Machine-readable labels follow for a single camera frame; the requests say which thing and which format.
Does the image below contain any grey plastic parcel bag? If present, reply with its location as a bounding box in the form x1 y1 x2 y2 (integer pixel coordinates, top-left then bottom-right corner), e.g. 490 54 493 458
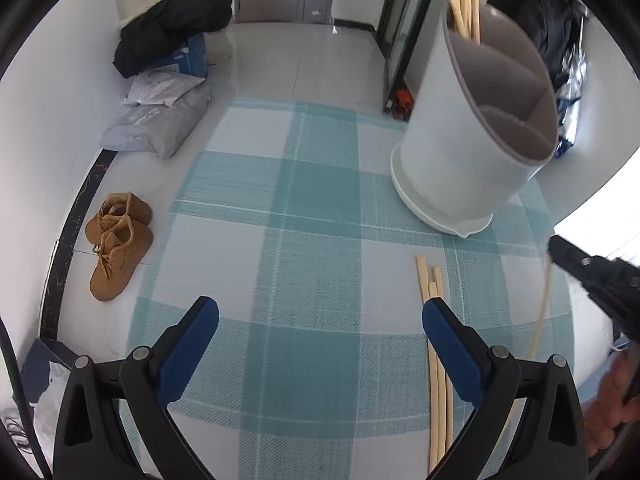
101 82 212 160

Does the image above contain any person's right hand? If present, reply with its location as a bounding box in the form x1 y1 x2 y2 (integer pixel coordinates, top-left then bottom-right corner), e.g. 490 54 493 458
582 340 640 458

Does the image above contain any orange black object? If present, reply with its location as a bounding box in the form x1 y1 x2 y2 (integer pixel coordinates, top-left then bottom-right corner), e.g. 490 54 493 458
392 89 415 120

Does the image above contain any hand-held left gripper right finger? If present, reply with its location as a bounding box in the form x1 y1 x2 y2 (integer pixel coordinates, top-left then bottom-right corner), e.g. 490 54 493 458
421 297 588 480

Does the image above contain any blue cardboard box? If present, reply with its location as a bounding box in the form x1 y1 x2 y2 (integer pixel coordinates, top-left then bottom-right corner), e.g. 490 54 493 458
150 34 208 79

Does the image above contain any black cable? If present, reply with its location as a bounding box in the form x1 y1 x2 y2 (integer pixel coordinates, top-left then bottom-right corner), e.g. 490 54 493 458
0 320 51 480

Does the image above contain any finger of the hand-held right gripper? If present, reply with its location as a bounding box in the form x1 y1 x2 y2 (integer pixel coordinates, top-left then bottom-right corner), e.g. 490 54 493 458
549 234 608 267
546 246 598 292

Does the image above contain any dark blue flat box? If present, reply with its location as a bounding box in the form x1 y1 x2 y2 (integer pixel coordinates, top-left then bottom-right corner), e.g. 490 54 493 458
22 338 73 406

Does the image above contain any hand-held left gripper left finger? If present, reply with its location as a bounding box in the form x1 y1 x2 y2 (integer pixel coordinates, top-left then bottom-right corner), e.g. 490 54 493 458
54 296 221 480

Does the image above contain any pile of wooden chopsticks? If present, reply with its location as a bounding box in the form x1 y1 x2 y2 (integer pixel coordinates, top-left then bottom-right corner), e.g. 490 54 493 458
414 255 454 476

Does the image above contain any silver folding umbrella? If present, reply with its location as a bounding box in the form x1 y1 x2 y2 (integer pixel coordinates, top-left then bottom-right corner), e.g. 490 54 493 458
552 35 590 157

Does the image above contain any black framed glass door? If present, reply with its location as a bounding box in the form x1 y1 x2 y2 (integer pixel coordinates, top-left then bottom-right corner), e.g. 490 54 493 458
376 0 446 113

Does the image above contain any teal checked tablecloth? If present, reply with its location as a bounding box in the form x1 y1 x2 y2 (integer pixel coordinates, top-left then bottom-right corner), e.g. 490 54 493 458
117 97 576 480

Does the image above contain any white plastic parcel bag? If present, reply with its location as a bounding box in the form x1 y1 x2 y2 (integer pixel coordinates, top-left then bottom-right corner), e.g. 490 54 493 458
124 70 207 108

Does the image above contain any black jacket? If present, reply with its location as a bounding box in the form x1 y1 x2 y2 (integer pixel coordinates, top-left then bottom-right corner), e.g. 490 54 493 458
112 0 234 79

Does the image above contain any white divided utensil holder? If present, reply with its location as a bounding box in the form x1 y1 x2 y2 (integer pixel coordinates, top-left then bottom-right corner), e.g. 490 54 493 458
390 2 558 238

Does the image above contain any black backpack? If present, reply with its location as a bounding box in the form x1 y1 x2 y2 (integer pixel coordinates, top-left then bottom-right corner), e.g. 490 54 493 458
487 0 587 92

